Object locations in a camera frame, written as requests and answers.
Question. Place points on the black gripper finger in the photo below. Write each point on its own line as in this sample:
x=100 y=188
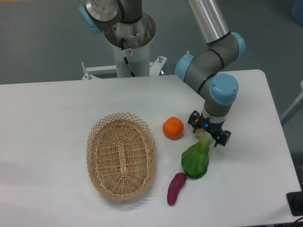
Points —
x=221 y=137
x=194 y=120

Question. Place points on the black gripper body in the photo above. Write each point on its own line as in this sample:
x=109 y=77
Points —
x=211 y=124

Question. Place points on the green bok choy vegetable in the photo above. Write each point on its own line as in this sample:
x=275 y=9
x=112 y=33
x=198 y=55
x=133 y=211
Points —
x=195 y=159

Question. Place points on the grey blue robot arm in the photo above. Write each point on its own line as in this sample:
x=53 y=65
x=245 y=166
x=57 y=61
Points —
x=204 y=73

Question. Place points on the orange tangerine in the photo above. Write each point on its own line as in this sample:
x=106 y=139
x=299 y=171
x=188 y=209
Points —
x=173 y=128

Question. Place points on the purple sweet potato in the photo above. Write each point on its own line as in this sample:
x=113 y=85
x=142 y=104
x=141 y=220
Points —
x=174 y=188

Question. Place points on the woven wicker basket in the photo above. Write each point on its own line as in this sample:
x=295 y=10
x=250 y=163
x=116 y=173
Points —
x=121 y=156

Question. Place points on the black device at edge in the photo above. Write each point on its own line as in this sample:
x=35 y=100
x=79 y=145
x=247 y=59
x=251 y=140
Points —
x=295 y=202

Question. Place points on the white frame right edge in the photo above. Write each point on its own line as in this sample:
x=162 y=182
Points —
x=293 y=108

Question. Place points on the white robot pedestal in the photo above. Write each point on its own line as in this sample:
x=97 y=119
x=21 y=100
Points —
x=131 y=49

